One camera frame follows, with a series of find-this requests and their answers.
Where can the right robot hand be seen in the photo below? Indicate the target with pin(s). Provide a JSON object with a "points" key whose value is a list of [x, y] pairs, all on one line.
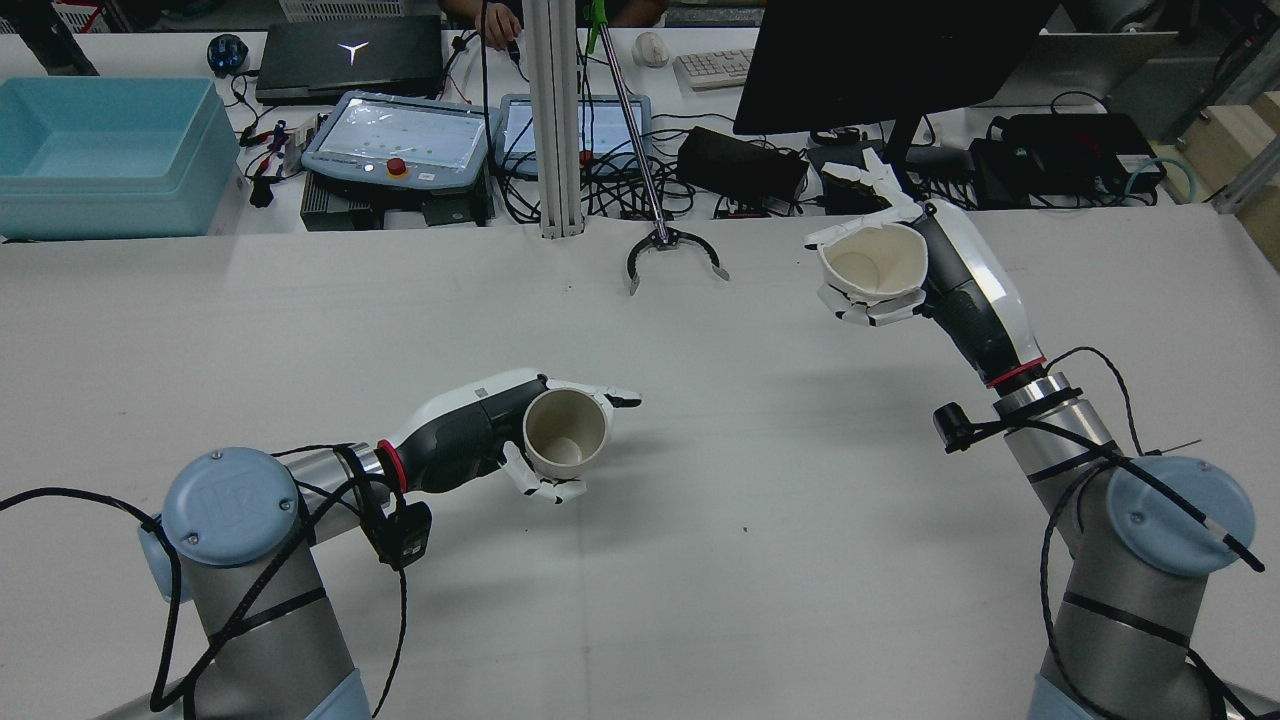
{"points": [[975, 290]]}

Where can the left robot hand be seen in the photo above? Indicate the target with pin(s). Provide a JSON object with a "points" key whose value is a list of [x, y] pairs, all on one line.
{"points": [[455, 440]]}

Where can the white paper cup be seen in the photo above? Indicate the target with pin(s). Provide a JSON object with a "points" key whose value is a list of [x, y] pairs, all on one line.
{"points": [[875, 262]]}

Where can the beige ceramic cup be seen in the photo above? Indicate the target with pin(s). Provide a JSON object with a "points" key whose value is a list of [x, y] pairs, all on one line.
{"points": [[565, 432]]}

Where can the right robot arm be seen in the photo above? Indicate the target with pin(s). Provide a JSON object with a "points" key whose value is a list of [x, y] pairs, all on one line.
{"points": [[1120, 590]]}

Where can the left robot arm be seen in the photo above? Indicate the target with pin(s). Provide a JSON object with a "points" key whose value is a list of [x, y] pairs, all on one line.
{"points": [[230, 510]]}

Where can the small dark power adapter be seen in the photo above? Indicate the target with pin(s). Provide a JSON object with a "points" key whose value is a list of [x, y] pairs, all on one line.
{"points": [[940, 158]]}

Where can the black electronics box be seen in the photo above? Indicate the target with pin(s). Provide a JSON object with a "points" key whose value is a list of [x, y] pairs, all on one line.
{"points": [[1080, 150]]}

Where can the black controller box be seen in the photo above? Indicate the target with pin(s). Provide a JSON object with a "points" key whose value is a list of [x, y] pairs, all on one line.
{"points": [[400, 208]]}

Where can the black monitor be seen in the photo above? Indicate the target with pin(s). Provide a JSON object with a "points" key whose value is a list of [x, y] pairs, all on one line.
{"points": [[880, 60]]}

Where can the silver grey panel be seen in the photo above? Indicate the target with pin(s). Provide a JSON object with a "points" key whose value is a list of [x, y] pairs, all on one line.
{"points": [[1100, 65]]}

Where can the black power brick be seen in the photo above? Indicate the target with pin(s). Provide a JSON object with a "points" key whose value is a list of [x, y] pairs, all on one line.
{"points": [[740, 165]]}

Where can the reacher grabber tool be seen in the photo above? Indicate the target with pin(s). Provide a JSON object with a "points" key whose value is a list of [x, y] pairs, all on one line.
{"points": [[663, 237]]}

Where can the wooden box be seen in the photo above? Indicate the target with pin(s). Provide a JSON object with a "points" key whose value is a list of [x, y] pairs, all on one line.
{"points": [[1240, 140]]}

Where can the teach pendant with red button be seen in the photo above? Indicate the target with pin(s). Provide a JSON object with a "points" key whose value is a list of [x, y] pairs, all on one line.
{"points": [[400, 140]]}

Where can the beige keyboard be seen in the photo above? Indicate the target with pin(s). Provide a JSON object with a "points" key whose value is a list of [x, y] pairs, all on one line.
{"points": [[715, 68]]}

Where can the grey teach pendant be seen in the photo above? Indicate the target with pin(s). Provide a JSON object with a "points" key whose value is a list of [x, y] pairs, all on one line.
{"points": [[612, 130]]}

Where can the black laptop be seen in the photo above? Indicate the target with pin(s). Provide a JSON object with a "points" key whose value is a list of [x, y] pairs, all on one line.
{"points": [[350, 60]]}

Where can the white computer mouse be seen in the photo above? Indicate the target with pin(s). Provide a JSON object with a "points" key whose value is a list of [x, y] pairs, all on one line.
{"points": [[650, 49]]}

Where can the bystander hand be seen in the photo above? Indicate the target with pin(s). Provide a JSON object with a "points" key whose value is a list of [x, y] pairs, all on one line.
{"points": [[500, 25]]}

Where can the white plastic crate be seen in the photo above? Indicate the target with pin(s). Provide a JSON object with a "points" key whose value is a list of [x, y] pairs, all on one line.
{"points": [[340, 8]]}

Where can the blue round gadget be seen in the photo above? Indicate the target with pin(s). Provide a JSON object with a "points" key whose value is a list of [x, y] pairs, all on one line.
{"points": [[227, 53]]}

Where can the light blue plastic bin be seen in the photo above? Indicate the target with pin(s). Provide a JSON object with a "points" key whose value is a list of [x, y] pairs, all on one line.
{"points": [[100, 160]]}

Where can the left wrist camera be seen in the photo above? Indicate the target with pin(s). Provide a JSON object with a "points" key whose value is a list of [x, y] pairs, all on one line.
{"points": [[405, 535]]}

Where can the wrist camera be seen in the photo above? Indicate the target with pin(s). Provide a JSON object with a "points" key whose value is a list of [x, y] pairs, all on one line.
{"points": [[405, 535], [950, 425]]}

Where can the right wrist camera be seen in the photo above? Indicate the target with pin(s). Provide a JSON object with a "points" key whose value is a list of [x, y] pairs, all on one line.
{"points": [[950, 425]]}

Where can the aluminium frame beam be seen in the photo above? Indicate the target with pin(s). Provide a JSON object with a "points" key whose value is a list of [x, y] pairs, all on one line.
{"points": [[1250, 180]]}

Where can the aluminium post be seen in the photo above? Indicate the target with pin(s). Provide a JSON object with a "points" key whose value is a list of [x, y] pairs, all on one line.
{"points": [[555, 110]]}

